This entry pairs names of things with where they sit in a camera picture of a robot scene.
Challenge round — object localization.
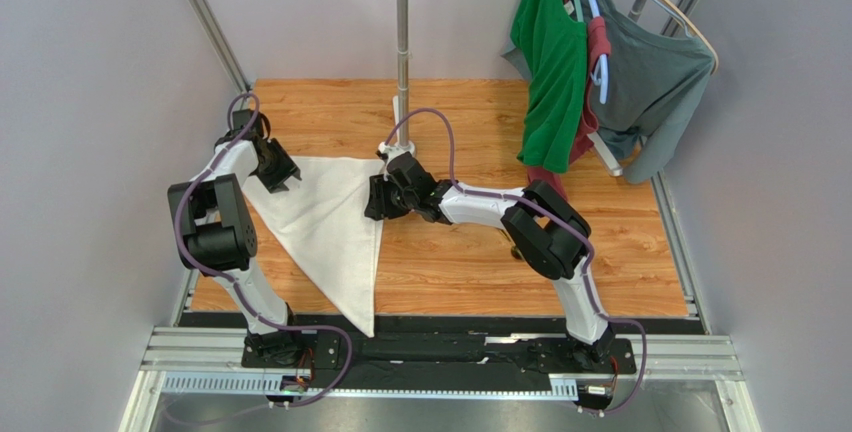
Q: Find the white cloth napkin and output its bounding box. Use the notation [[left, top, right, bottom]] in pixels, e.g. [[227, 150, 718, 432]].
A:
[[242, 156, 383, 338]]

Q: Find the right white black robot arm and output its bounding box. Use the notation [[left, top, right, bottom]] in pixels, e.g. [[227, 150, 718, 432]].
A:
[[365, 149, 615, 362]]

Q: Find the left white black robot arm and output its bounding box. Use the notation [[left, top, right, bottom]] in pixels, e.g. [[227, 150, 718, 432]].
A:
[[167, 109, 305, 367]]

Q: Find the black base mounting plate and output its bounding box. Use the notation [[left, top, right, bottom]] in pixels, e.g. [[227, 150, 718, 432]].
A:
[[178, 311, 706, 394]]

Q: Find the green shirt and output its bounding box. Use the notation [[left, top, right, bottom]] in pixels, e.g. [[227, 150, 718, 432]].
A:
[[509, 0, 587, 174]]

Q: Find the light blue clothes hanger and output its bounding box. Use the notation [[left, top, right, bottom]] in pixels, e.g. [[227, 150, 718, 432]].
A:
[[573, 0, 611, 104]]

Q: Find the white clothes rack stand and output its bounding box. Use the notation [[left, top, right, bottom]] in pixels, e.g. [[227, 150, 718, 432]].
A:
[[385, 0, 416, 156]]

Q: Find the maroon shirt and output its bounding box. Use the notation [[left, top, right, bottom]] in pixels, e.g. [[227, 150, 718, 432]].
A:
[[526, 16, 611, 199]]

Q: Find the grey-blue shirt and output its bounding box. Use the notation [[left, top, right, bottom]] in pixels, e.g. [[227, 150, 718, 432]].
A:
[[506, 0, 713, 184]]

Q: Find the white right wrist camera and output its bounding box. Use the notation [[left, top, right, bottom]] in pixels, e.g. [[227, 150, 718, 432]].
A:
[[376, 142, 410, 166]]

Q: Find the green handled gold spoon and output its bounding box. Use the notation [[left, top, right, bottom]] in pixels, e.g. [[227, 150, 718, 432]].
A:
[[504, 232, 525, 261]]

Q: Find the aluminium frame post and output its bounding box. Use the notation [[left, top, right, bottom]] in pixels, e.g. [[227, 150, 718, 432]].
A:
[[188, 0, 253, 92]]

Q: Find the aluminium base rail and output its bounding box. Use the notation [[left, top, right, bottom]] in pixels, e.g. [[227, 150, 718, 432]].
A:
[[122, 327, 760, 431]]

